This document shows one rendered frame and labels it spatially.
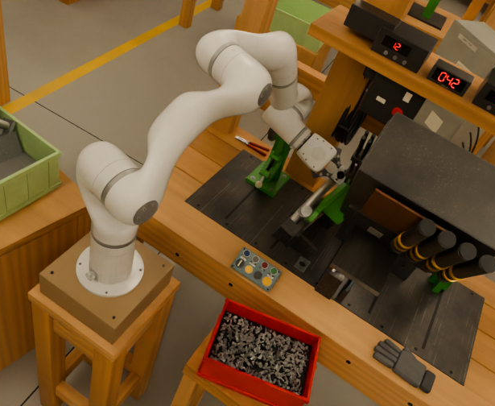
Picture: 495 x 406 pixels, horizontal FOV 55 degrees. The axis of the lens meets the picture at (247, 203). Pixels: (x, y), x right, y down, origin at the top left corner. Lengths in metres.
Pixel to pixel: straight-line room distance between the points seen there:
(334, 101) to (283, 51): 0.58
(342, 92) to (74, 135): 2.01
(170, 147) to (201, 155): 0.84
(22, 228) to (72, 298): 0.43
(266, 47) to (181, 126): 0.29
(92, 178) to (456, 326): 1.31
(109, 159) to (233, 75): 0.34
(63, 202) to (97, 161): 0.70
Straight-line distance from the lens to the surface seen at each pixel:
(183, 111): 1.13
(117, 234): 1.24
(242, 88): 1.12
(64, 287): 1.43
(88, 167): 1.16
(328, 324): 1.60
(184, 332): 2.47
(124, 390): 2.06
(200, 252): 1.62
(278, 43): 1.25
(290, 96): 1.41
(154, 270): 1.47
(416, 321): 1.78
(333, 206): 1.55
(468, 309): 1.95
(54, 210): 1.81
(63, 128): 3.37
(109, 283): 1.42
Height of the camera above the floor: 2.15
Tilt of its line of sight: 44 degrees down
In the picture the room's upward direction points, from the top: 22 degrees clockwise
